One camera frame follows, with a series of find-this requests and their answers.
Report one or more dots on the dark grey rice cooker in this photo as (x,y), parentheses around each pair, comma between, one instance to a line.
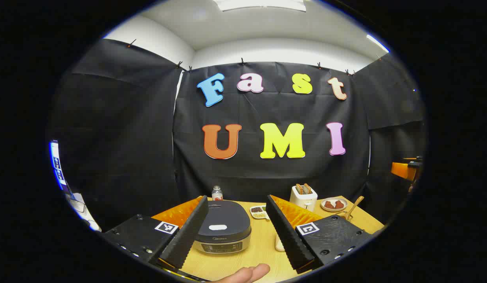
(223,220)

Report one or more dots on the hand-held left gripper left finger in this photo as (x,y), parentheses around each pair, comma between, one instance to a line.
(188,236)

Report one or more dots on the brown meat piece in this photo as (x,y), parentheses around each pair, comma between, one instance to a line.
(339,204)
(329,204)

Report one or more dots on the computer monitor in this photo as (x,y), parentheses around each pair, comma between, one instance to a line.
(56,163)

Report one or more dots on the ceiling light panel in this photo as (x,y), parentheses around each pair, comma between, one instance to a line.
(259,4)

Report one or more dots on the white divided bean dish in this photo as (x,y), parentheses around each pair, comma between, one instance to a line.
(259,212)

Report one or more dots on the black backdrop cloth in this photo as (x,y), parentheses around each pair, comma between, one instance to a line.
(267,173)

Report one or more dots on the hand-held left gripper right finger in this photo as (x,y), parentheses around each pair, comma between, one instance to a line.
(288,236)

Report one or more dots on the small clear bottle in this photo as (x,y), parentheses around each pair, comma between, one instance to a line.
(217,193)

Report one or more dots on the white toaster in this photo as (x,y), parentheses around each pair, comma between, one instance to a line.
(304,201)

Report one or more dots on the toast slice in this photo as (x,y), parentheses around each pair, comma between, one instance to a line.
(299,189)
(307,188)

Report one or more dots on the wooden spoon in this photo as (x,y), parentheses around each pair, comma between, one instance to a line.
(355,205)

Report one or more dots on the white round plate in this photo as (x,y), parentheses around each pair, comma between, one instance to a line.
(333,210)

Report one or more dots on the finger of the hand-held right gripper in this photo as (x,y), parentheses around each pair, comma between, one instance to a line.
(402,169)

